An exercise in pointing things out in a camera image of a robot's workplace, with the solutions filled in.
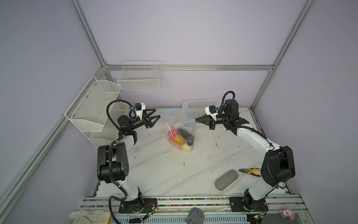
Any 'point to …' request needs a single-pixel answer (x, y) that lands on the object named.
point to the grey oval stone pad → (226, 179)
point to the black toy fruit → (183, 132)
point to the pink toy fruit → (172, 133)
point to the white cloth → (90, 216)
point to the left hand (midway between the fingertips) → (157, 113)
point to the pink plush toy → (287, 212)
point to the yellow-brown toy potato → (178, 139)
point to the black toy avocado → (189, 138)
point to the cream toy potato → (186, 148)
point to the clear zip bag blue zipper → (175, 119)
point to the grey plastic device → (196, 216)
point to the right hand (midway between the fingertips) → (196, 119)
